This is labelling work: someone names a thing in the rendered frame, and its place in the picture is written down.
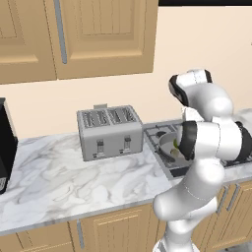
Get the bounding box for grey four-slot toaster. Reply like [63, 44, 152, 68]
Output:
[76, 103, 145, 162]

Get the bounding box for grey wall cupboard handle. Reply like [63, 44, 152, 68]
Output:
[53, 0, 69, 65]

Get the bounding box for silver pot with black handle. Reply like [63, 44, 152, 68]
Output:
[156, 131, 192, 165]

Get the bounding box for black countertop appliance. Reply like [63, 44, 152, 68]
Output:
[0, 97, 20, 196]

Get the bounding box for grey base cupboard handle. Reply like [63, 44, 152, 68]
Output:
[225, 183, 241, 212]
[217, 185, 229, 216]
[76, 219, 86, 250]

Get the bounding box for wooden wall cupboard door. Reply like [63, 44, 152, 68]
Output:
[43, 0, 158, 81]
[0, 0, 58, 86]

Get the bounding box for steel gas hob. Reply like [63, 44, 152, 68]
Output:
[143, 119, 252, 180]

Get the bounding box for wooden base cupboard door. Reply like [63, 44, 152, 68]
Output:
[15, 221, 77, 252]
[78, 203, 166, 252]
[210, 180, 252, 252]
[191, 184, 238, 252]

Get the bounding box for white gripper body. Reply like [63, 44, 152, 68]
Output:
[181, 105, 205, 123]

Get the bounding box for black extractor hood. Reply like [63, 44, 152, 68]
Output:
[157, 0, 252, 7]

